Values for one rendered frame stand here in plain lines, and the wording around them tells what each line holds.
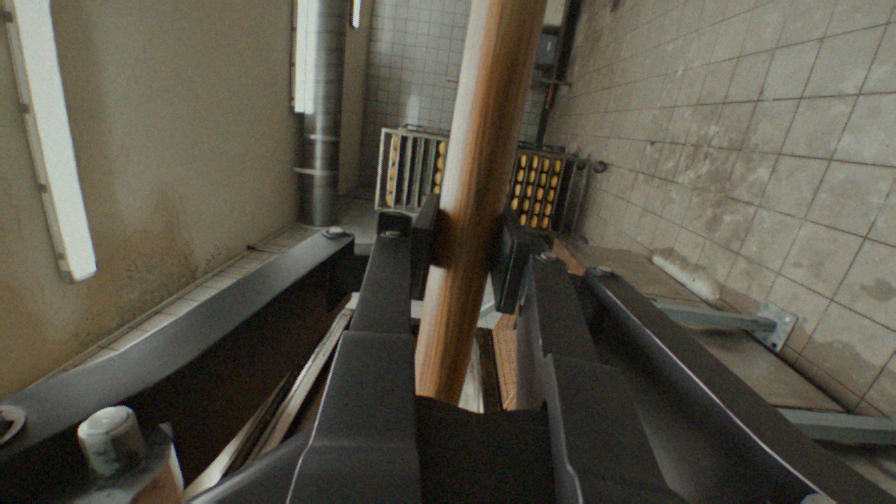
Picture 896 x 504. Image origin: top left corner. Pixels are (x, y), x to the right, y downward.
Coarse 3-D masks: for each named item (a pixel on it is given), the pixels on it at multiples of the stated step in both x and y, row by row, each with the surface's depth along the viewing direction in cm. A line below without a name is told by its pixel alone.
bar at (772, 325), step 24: (480, 312) 113; (672, 312) 109; (696, 312) 109; (720, 312) 112; (768, 312) 114; (768, 336) 112; (816, 432) 65; (840, 432) 65; (864, 432) 65; (888, 432) 65
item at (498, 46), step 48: (480, 0) 13; (528, 0) 12; (480, 48) 13; (528, 48) 13; (480, 96) 13; (480, 144) 14; (480, 192) 15; (480, 240) 15; (432, 288) 17; (480, 288) 17; (432, 336) 17; (432, 384) 18
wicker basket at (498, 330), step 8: (504, 320) 183; (512, 320) 183; (496, 328) 185; (504, 328) 185; (512, 328) 185; (496, 336) 181; (504, 336) 180; (512, 336) 180; (496, 344) 175; (504, 344) 174; (512, 344) 173; (496, 352) 168; (504, 352) 168; (512, 352) 167; (504, 360) 163; (512, 360) 162; (504, 368) 157; (512, 368) 157; (504, 376) 152; (512, 376) 152; (504, 384) 148; (512, 384) 147; (504, 392) 143; (512, 392) 143; (504, 400) 139; (512, 400) 134; (504, 408) 135
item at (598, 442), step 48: (528, 288) 11; (528, 336) 9; (576, 336) 7; (528, 384) 7; (576, 384) 5; (624, 384) 5; (576, 432) 4; (624, 432) 4; (576, 480) 3; (624, 480) 4
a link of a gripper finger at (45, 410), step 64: (320, 256) 10; (192, 320) 6; (256, 320) 7; (320, 320) 10; (64, 384) 4; (128, 384) 4; (192, 384) 5; (256, 384) 7; (0, 448) 3; (64, 448) 4; (192, 448) 5
